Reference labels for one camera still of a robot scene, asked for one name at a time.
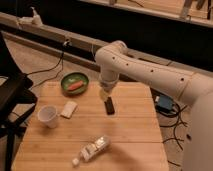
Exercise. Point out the white sponge block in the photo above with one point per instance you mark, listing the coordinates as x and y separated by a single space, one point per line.
68 109

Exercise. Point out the orange carrot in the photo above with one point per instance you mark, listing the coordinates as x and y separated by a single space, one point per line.
75 86

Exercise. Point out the green bowl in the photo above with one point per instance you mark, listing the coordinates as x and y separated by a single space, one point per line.
72 78

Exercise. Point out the wooden table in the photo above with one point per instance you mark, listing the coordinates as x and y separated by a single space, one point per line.
133 130

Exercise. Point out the blue power box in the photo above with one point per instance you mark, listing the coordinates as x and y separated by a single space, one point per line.
164 103

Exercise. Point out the black chair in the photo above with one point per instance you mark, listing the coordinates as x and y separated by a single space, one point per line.
15 90

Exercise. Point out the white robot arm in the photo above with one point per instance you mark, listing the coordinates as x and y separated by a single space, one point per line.
191 88

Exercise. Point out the cream suction gripper tip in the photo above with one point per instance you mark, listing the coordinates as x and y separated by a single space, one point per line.
104 94

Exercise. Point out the white ceramic cup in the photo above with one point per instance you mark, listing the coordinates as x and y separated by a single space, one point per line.
48 116

